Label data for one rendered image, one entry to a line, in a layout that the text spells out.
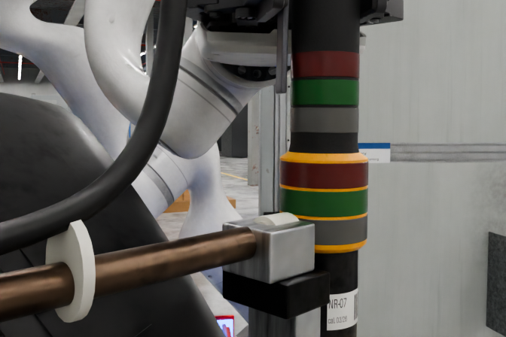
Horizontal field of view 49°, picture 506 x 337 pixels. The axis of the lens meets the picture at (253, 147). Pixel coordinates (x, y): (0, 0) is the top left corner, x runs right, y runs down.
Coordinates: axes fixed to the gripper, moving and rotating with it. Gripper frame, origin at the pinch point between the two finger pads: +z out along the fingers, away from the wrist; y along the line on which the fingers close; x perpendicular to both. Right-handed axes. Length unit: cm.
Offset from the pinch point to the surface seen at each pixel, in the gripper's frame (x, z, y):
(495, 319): -88, -174, -131
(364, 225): -11.6, 1.7, -1.8
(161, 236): -12.9, -3.1, 7.6
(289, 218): -11.1, 2.5, 2.0
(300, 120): -6.7, 1.1, 1.2
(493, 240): -56, -176, -131
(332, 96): -5.6, 1.9, -0.1
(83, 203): -9.3, 8.2, 10.3
